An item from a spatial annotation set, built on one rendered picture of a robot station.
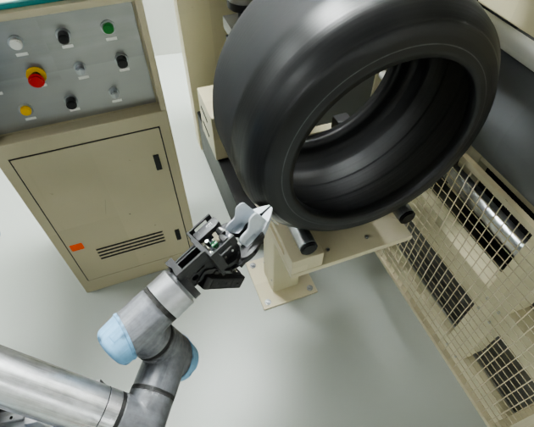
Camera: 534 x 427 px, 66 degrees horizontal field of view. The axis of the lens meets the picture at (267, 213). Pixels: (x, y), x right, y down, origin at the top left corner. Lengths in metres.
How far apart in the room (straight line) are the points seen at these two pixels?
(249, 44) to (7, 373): 0.63
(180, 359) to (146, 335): 0.10
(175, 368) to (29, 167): 0.97
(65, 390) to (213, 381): 1.17
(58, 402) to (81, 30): 0.97
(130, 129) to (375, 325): 1.30
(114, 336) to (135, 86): 0.92
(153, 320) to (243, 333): 1.22
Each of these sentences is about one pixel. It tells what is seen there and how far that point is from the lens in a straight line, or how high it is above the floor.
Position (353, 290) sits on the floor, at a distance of 2.03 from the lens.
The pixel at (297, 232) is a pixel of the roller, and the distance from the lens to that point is 1.03.
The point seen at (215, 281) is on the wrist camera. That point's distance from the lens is 0.75.
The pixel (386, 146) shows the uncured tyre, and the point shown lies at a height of 0.97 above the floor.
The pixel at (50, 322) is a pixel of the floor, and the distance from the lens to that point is 2.14.
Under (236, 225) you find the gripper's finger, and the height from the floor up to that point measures 1.14.
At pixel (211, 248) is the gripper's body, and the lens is 0.70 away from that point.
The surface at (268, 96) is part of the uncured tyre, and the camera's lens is 0.71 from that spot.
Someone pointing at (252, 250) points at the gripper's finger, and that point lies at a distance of 0.73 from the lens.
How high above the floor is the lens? 1.74
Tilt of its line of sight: 51 degrees down
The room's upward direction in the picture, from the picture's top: straight up
